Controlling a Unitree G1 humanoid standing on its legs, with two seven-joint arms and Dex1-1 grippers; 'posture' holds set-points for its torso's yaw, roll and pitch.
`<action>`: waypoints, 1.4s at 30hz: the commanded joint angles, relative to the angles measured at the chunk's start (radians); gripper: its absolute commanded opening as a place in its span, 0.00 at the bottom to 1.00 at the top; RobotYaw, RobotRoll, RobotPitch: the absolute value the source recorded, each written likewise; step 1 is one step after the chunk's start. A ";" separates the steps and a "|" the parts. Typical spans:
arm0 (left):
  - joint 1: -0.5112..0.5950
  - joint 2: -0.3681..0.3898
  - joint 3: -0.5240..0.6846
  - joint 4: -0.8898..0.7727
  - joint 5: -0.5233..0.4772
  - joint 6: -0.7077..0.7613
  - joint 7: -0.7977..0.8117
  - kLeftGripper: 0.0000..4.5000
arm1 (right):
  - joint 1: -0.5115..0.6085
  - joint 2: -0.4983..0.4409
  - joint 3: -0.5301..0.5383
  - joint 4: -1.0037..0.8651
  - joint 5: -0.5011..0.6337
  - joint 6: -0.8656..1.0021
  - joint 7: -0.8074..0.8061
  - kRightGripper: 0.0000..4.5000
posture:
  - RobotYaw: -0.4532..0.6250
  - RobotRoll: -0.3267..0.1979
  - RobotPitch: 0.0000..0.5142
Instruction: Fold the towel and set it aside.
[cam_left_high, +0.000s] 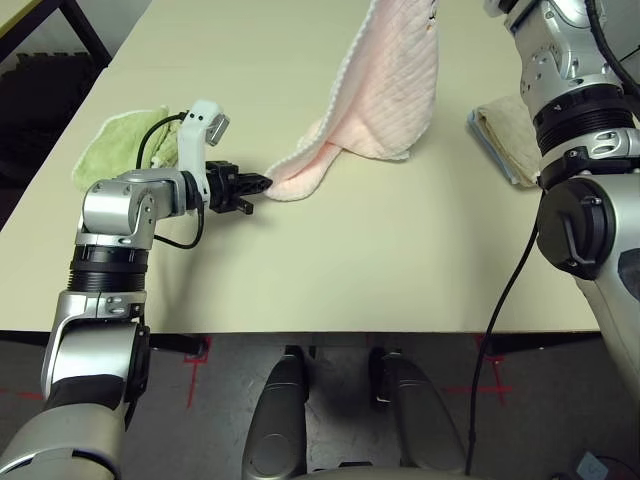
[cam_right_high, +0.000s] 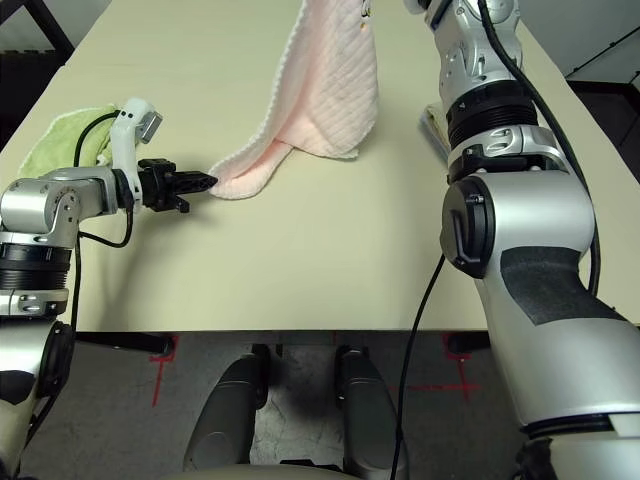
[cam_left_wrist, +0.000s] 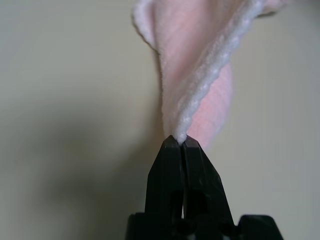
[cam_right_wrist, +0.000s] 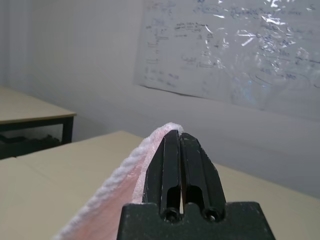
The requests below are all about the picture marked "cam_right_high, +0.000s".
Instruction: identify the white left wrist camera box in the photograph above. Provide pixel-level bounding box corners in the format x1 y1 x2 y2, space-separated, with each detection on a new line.
102 97 165 201

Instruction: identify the grey robot right leg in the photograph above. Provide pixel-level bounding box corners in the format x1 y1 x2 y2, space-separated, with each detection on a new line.
334 344 409 476

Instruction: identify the grey robot left leg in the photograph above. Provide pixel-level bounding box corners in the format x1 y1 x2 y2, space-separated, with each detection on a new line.
182 352 271 474

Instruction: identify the green terry towel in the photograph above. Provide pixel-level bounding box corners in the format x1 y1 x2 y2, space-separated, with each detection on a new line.
19 103 121 179

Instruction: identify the black metal table frame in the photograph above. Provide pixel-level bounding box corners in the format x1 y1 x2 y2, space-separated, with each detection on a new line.
0 0 76 56

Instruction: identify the black table foot bar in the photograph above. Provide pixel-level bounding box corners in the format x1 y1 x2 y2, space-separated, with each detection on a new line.
74 330 176 356

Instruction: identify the black metal bar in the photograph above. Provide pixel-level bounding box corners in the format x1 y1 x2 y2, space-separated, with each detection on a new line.
564 22 640 76

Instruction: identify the pink terry towel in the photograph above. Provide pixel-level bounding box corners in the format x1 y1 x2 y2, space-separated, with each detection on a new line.
208 0 379 200

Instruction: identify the beige robot torso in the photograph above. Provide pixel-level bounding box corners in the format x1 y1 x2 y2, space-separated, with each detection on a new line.
174 462 361 480

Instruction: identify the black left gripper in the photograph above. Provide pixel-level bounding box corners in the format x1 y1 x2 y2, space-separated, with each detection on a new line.
135 157 220 215

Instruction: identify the black foam floor mat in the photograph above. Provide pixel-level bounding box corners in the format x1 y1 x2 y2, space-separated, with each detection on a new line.
0 49 66 151

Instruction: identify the beige folded towel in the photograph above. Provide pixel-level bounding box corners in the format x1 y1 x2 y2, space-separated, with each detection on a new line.
418 110 451 161

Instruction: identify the grey robot leg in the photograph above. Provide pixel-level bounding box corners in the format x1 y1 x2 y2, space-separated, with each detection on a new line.
182 352 271 474
334 344 409 476

